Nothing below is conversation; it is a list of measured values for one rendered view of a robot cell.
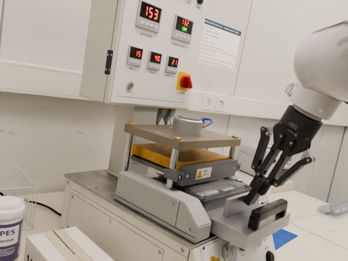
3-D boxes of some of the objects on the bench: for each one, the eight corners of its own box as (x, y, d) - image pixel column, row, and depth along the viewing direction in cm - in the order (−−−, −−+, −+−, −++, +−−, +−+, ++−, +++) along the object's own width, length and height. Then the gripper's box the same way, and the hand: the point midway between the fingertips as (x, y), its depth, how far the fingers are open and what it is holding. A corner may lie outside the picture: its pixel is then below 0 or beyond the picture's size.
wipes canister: (-26, 255, 79) (-20, 195, 77) (13, 247, 85) (19, 191, 82) (-18, 274, 72) (-12, 210, 70) (24, 265, 78) (31, 205, 76)
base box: (58, 233, 95) (66, 176, 93) (149, 209, 124) (157, 165, 121) (209, 353, 62) (227, 269, 59) (287, 283, 90) (301, 223, 88)
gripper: (272, 96, 68) (219, 186, 76) (330, 130, 61) (263, 226, 69) (287, 98, 73) (235, 183, 82) (341, 130, 66) (278, 219, 75)
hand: (256, 190), depth 74 cm, fingers closed, pressing on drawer
